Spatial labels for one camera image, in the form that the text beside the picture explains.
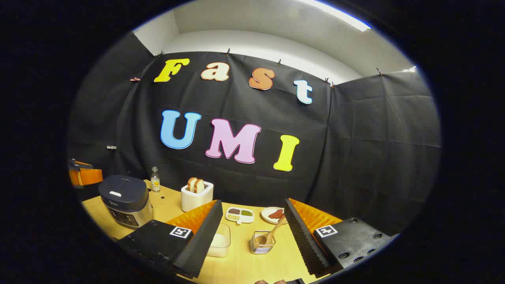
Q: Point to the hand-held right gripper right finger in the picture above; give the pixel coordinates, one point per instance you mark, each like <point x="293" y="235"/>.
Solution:
<point x="302" y="240"/>

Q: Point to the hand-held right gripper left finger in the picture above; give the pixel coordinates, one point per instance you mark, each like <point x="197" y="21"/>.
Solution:
<point x="205" y="236"/>

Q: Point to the green beans portion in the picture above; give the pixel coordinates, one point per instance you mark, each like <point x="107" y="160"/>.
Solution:
<point x="247" y="212"/>

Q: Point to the white toaster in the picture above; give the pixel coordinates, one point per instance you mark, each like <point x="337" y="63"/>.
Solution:
<point x="195" y="202"/>

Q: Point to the brown beans portion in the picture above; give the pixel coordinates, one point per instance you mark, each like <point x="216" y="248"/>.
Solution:
<point x="234" y="211"/>

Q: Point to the wooden spoon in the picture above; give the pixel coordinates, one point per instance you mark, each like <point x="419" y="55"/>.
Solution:
<point x="272" y="234"/>

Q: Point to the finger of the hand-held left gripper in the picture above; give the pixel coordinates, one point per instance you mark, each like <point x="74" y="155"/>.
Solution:
<point x="86" y="177"/>

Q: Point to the dark blue silver rice cooker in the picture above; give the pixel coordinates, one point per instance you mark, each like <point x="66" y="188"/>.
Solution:
<point x="122" y="193"/>

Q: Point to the red meat piece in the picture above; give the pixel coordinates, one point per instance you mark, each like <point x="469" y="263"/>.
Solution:
<point x="280" y="212"/>
<point x="274" y="215"/>

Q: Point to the white round plate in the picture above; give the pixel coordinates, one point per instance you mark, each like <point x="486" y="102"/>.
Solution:
<point x="266" y="216"/>

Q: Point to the clear plastic container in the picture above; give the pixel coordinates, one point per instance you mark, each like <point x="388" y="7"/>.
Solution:
<point x="223" y="244"/>

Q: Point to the white divided dish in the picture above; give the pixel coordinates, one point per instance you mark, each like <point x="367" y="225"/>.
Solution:
<point x="240" y="219"/>

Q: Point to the small clear yellow-label bottle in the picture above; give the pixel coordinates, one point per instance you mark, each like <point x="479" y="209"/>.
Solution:
<point x="155" y="182"/>

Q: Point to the toast bread slice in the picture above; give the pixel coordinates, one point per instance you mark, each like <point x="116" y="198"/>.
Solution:
<point x="191" y="184"/>
<point x="200" y="186"/>

